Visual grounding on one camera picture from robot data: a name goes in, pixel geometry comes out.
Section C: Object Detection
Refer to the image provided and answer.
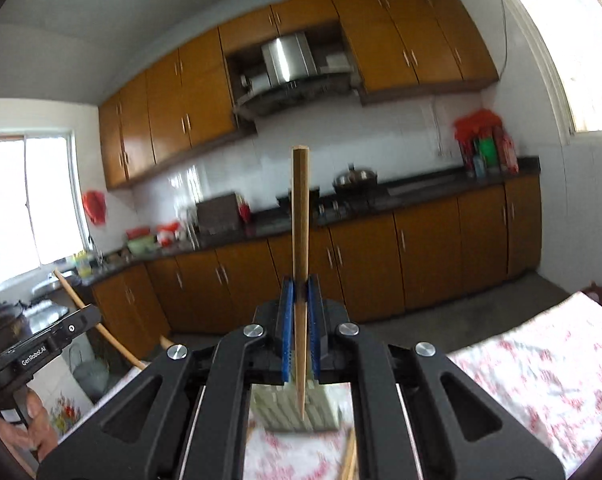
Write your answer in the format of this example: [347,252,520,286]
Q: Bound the dark red stool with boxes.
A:
[578,284,602,317]

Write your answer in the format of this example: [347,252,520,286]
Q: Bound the pink floral tablecloth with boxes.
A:
[46,292,602,480]

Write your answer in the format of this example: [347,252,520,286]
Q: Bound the wooden lower kitchen cabinets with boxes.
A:
[91,175,542,356]

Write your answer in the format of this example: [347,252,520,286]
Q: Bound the black gas stove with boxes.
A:
[253,195,382,223]

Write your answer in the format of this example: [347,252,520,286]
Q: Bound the red plastic bag over bottles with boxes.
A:
[453,108,504,143]

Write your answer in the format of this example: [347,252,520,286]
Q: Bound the brown cutting board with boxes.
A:
[196,192,241,235]

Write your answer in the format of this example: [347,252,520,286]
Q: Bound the wooden chopstick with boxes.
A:
[340,427,358,480]
[291,146,312,418]
[54,269,147,371]

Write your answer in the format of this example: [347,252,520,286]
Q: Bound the clear glass jug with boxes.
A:
[178,205,199,248]

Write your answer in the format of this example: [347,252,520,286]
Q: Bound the window with white frame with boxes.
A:
[0,130,89,286]

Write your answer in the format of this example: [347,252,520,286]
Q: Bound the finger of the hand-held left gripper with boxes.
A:
[46,305,104,349]

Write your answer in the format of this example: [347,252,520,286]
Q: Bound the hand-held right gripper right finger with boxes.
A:
[303,275,566,480]

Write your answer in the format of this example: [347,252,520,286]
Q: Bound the steel range hood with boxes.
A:
[232,31,362,118]

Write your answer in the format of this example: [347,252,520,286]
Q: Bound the bright window beside cabinets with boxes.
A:
[501,0,602,133]

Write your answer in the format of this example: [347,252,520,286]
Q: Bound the wooden upper kitchen cabinets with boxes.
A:
[98,0,499,191]

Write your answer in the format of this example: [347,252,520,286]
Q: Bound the green plastic basin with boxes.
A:
[127,236,158,256]

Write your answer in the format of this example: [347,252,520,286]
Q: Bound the white wall cable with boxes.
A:
[497,0,512,81]

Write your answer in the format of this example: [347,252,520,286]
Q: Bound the black wok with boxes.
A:
[276,187,322,208]

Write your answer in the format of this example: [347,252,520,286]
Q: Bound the person's left hand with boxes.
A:
[0,389,58,462]

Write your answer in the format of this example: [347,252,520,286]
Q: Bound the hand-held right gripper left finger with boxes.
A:
[36,277,302,480]

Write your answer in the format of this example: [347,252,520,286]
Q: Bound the cluster of condiment bottles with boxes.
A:
[458,127,519,178]

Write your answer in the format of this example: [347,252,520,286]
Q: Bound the wooden kitchen cabinets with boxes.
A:
[98,0,499,191]
[91,175,542,356]

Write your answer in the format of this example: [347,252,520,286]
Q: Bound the dark stone countertop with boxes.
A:
[81,156,540,286]

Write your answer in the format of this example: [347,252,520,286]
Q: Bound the red plastic bag on wall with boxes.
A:
[82,190,107,226]

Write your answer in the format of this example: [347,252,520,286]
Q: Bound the pale green perforated utensil holder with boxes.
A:
[251,382,342,433]

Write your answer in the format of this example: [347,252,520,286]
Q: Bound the grey metal bucket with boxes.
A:
[68,347,111,403]

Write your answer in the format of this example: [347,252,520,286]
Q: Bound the red and white bag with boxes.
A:
[156,222,182,247]

